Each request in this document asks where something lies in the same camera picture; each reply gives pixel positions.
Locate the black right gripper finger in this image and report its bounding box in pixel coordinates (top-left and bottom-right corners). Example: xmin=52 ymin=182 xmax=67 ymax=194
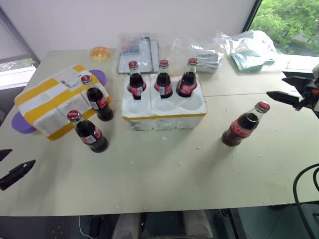
xmin=266 ymin=91 xmax=306 ymax=111
xmin=281 ymin=75 xmax=313 ymax=88

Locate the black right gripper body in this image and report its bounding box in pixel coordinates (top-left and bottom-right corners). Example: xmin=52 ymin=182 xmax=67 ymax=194
xmin=295 ymin=77 xmax=319 ymax=112

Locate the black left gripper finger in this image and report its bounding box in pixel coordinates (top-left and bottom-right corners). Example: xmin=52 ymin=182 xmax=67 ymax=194
xmin=0 ymin=148 xmax=13 ymax=161
xmin=0 ymin=159 xmax=36 ymax=191

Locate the glass cola bottle red cap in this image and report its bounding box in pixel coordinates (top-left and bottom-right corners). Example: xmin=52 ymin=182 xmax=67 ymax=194
xmin=221 ymin=101 xmax=271 ymax=147
xmin=154 ymin=59 xmax=174 ymax=99
xmin=127 ymin=60 xmax=148 ymax=101
xmin=80 ymin=74 xmax=114 ymax=122
xmin=66 ymin=110 xmax=110 ymax=153
xmin=175 ymin=58 xmax=199 ymax=99

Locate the white foam lid yellow tape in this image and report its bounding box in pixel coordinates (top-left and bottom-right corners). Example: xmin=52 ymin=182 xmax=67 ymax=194
xmin=13 ymin=64 xmax=112 ymax=142

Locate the white foam bottle tray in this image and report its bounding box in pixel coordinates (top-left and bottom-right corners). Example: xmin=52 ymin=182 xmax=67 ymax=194
xmin=121 ymin=73 xmax=208 ymax=131

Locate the purple plastic tray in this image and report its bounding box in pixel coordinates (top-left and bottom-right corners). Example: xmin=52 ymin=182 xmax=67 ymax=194
xmin=11 ymin=69 xmax=109 ymax=134

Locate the clear bag with green sheets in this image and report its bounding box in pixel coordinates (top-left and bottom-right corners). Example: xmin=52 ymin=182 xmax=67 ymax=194
xmin=223 ymin=30 xmax=284 ymax=74

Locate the crumpled clear bag grey pack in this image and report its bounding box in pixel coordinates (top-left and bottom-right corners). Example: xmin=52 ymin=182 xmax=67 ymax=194
xmin=171 ymin=34 xmax=225 ymax=75

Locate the yellow bread bun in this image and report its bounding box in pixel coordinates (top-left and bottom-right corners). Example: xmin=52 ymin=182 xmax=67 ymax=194
xmin=89 ymin=46 xmax=112 ymax=62

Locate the clear bag with flat boards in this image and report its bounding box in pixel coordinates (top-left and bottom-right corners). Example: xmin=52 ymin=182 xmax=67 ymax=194
xmin=116 ymin=32 xmax=160 ymax=75

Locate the thin white cable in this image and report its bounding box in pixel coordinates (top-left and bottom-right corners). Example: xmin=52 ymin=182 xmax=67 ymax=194
xmin=78 ymin=215 xmax=91 ymax=237

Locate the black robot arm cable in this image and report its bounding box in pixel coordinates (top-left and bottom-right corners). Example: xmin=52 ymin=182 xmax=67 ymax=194
xmin=292 ymin=163 xmax=319 ymax=239

